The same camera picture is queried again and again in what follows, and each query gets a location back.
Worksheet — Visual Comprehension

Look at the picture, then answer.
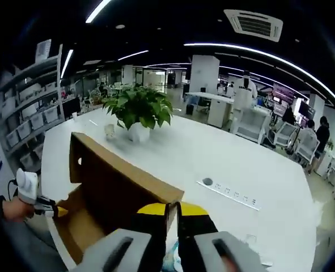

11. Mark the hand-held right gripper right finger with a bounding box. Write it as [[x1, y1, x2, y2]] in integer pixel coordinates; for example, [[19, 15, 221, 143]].
[[177, 201, 264, 272]]

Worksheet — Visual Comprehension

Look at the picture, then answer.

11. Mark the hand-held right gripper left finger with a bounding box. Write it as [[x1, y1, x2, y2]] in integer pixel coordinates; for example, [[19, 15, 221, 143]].
[[78, 202, 168, 272]]

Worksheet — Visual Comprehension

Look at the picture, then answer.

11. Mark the blue soft wet wipes pack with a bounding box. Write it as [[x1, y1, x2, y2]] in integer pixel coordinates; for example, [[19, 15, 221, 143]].
[[163, 240, 183, 272]]

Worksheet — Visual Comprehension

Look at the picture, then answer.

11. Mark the brown cardboard shoe box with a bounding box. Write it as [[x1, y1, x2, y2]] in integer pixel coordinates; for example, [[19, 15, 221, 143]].
[[52, 131, 185, 264]]

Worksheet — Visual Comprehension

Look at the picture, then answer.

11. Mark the person's left hand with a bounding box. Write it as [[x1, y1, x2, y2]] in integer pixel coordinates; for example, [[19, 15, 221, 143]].
[[0, 195, 36, 224]]

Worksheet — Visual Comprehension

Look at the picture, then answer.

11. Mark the white table socket panel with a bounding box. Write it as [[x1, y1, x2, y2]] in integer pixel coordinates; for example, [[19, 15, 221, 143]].
[[197, 177, 261, 211]]

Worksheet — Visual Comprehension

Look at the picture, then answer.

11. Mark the metal shelf rack with bins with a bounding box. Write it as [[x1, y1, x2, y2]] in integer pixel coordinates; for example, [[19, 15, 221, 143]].
[[0, 39, 66, 168]]

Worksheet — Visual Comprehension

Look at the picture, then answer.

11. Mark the black monitor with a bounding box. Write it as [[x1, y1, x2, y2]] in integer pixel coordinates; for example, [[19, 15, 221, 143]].
[[61, 97, 82, 120]]

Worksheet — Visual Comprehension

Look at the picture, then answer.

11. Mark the small white cup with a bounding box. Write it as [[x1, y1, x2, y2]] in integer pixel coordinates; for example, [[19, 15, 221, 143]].
[[104, 124, 117, 141]]

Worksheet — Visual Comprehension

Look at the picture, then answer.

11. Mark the white office chair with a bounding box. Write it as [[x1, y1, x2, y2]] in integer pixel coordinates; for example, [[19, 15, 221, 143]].
[[265, 121, 296, 148], [234, 109, 270, 144]]

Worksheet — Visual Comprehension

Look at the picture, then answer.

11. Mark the green potted plant white pot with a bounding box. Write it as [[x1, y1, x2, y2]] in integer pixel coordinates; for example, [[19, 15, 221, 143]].
[[102, 86, 173, 142]]

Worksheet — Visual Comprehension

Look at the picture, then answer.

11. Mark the white standing desk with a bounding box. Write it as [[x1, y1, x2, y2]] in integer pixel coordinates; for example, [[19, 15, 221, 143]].
[[184, 91, 236, 128]]

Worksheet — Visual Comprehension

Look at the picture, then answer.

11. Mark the ceiling light strip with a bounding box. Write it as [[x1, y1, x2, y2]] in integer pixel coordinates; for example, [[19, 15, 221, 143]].
[[85, 0, 113, 23], [183, 42, 335, 116]]

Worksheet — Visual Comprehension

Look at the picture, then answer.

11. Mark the ceiling air conditioner vent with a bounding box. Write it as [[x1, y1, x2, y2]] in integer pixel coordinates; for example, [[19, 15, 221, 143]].
[[223, 8, 283, 43]]

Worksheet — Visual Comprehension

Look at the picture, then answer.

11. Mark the black cable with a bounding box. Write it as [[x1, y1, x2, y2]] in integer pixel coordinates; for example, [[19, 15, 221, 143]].
[[7, 177, 18, 199]]

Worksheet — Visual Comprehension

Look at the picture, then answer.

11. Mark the purple wall screen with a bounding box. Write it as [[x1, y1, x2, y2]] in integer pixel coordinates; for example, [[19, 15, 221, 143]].
[[272, 82, 294, 104]]

